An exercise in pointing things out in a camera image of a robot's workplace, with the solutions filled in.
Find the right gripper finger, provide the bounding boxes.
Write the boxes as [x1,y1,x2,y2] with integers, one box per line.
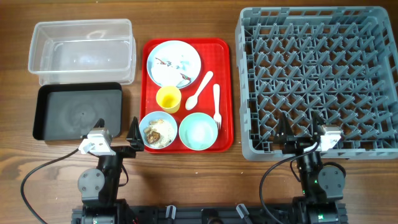
[275,113,294,139]
[312,111,325,137]

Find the light blue bowl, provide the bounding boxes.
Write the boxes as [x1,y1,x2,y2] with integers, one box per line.
[139,111,178,149]

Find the rice and food scraps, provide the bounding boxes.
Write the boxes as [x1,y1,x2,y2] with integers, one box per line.
[144,119,175,149]

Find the yellow plastic cup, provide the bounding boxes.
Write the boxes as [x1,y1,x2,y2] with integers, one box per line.
[155,86,182,114]

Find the mint green bowl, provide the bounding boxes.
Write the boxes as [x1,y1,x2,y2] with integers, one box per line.
[178,113,218,151]

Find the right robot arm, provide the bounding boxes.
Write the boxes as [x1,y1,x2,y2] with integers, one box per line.
[274,113,347,223]

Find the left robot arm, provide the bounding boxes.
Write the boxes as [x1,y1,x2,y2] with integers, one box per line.
[71,118,144,224]

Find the black waste tray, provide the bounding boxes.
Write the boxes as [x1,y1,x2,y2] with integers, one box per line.
[32,82,123,141]

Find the grey dishwasher rack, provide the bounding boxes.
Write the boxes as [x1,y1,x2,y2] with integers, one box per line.
[235,6,397,161]

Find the white plastic spoon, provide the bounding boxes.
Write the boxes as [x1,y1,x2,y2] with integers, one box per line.
[185,71,214,110]

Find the white plastic fork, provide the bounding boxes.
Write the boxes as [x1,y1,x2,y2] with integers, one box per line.
[213,84,222,129]

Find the red serving tray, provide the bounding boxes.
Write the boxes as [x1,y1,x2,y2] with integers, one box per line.
[140,38,234,153]

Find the clear plastic bin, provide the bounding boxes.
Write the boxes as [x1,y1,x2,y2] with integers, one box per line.
[28,19,136,85]

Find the light blue plate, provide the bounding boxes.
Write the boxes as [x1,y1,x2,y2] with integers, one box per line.
[146,40,202,90]

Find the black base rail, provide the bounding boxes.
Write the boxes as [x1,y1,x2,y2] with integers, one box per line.
[71,203,348,224]

